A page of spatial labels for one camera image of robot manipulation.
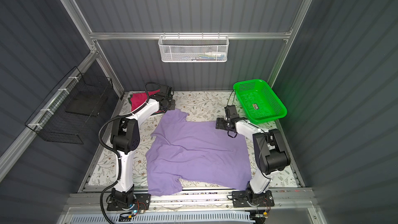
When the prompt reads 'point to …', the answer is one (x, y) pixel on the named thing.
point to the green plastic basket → (258, 101)
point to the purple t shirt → (195, 151)
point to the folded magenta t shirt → (139, 98)
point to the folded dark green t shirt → (130, 99)
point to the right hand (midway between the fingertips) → (223, 124)
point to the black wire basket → (67, 114)
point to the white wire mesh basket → (193, 48)
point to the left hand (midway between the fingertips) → (170, 104)
